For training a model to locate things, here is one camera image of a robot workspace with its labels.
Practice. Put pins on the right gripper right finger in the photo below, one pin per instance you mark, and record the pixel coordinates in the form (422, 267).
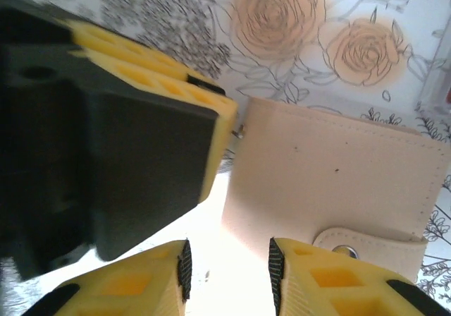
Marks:
(334, 287)

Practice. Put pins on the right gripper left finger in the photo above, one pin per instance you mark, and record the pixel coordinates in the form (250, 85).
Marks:
(123, 287)

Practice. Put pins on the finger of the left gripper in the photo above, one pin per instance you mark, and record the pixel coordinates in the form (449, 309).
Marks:
(158, 153)
(116, 42)

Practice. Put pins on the beige leather card holder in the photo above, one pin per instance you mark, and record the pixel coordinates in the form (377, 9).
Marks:
(334, 175)

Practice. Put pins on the red tray box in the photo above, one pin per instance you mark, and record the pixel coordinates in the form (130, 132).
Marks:
(435, 83)

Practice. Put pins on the red VIP card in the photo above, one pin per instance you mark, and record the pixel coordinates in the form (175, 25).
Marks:
(448, 95)

